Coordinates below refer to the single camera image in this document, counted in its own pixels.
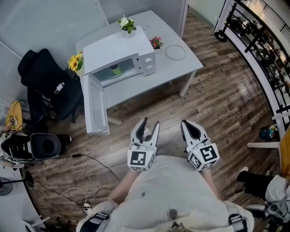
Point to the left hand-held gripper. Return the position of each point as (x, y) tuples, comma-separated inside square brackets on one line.
[(138, 158)]

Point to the white microwave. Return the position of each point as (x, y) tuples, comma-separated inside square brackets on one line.
[(115, 45)]

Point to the person's white shirt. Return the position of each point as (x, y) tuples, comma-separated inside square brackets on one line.
[(167, 188)]

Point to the green cup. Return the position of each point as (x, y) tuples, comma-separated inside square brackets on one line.
[(116, 69)]

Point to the black metal railing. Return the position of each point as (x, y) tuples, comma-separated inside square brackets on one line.
[(260, 43)]

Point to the potted red flower plant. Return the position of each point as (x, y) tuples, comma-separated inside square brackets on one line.
[(156, 43)]

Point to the person's white shoe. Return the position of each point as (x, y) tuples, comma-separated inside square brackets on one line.
[(147, 131)]

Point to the person's right forearm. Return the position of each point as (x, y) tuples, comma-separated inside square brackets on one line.
[(210, 183)]

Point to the black standing fan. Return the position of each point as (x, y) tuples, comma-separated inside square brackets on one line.
[(4, 185)]

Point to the teal toy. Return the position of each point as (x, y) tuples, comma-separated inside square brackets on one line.
[(267, 132)]

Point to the black scooter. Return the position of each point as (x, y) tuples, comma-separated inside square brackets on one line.
[(220, 37)]

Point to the person's left forearm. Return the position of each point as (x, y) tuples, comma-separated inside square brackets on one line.
[(120, 190)]

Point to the white power strip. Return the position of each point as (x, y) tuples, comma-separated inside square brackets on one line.
[(88, 208)]

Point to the black power adapter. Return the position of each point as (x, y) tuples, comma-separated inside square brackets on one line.
[(76, 156)]

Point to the white framed wooden table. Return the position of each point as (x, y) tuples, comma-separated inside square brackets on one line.
[(262, 145)]

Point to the dark chest clip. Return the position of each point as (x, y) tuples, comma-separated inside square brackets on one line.
[(173, 213)]

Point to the yellow round table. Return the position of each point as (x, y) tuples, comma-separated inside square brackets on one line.
[(13, 113)]

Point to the small white bottle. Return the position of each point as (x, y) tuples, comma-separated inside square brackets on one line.
[(59, 88)]

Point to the potted white flower plant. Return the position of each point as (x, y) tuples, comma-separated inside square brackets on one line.
[(128, 25)]

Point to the potted sunflower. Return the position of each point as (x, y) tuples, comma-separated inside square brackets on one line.
[(75, 62)]

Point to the black equipment pile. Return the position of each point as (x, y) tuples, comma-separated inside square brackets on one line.
[(61, 225)]

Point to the black office chair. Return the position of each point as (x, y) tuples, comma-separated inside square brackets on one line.
[(45, 74)]

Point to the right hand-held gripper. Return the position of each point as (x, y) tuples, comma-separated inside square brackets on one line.
[(206, 156)]

